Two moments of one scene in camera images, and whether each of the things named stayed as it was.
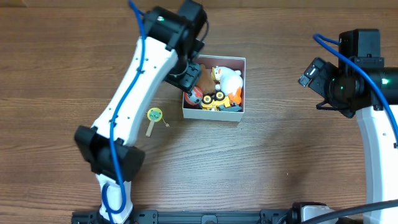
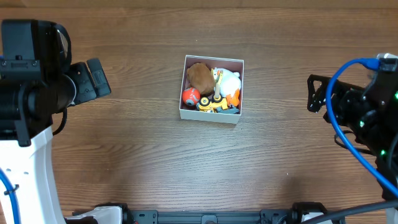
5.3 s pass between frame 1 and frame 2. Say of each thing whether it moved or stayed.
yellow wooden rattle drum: moved
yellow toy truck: moved
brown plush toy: stayed
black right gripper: moved
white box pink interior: stayed
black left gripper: moved
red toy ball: stayed
